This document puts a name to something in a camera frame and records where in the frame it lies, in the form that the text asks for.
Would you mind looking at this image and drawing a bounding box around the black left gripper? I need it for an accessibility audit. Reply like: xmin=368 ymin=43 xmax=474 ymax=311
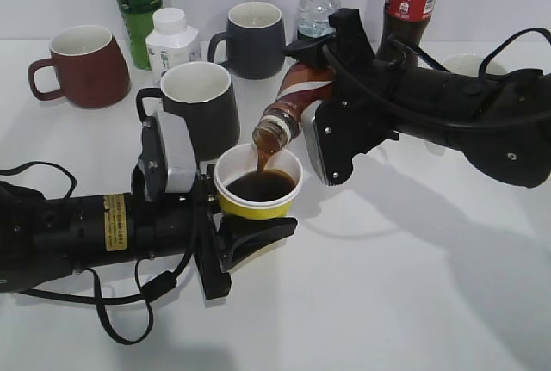
xmin=128 ymin=164 xmax=298 ymax=300

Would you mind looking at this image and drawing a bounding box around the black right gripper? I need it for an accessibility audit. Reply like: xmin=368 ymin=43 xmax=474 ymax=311
xmin=282 ymin=8 xmax=427 ymax=139

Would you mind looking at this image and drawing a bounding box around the yellow paper cup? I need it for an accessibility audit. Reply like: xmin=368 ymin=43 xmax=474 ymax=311
xmin=214 ymin=144 xmax=304 ymax=220

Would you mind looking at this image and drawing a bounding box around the brown tea drink bottle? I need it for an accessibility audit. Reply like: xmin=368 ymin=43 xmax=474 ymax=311
xmin=252 ymin=62 xmax=336 ymax=154

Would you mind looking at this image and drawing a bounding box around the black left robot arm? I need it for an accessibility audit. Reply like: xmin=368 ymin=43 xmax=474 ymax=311
xmin=1 ymin=169 xmax=298 ymax=304

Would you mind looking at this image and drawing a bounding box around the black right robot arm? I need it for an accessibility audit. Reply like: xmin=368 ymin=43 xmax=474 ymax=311
xmin=284 ymin=8 xmax=550 ymax=188

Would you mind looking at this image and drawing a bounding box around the clear water bottle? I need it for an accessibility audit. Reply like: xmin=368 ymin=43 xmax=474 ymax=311
xmin=295 ymin=0 xmax=341 ymax=40

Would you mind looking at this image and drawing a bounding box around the dark grey ceramic mug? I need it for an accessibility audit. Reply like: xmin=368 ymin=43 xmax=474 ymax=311
xmin=207 ymin=2 xmax=286 ymax=80

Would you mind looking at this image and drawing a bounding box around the cola bottle red label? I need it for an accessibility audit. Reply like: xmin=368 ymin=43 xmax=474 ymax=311
xmin=376 ymin=0 xmax=436 ymax=68

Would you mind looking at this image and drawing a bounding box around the black ceramic mug front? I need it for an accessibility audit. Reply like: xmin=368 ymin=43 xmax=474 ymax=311
xmin=136 ymin=61 xmax=240 ymax=162

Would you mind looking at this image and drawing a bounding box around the white ceramic mug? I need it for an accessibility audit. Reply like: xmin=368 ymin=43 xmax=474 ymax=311
xmin=424 ymin=53 xmax=508 ymax=157

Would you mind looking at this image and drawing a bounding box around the small white milk bottle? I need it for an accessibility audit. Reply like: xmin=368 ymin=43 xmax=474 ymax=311
xmin=145 ymin=8 xmax=201 ymax=87

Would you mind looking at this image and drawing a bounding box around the dark red ceramic mug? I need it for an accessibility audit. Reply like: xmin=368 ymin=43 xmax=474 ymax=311
xmin=27 ymin=25 xmax=131 ymax=108

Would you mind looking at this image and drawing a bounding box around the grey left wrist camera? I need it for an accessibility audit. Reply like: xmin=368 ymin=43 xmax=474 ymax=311
xmin=138 ymin=110 xmax=197 ymax=201

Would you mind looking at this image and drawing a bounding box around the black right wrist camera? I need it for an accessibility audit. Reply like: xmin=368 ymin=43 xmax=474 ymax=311
xmin=301 ymin=100 xmax=399 ymax=186

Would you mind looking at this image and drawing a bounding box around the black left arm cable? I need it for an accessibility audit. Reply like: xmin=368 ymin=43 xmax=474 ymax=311
xmin=0 ymin=161 xmax=207 ymax=346

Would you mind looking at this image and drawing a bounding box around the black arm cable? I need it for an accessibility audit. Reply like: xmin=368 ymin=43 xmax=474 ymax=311
xmin=326 ymin=26 xmax=551 ymax=125
xmin=0 ymin=161 xmax=207 ymax=346

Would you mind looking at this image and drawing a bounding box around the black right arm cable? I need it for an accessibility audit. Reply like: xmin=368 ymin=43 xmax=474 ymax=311
xmin=326 ymin=26 xmax=551 ymax=125

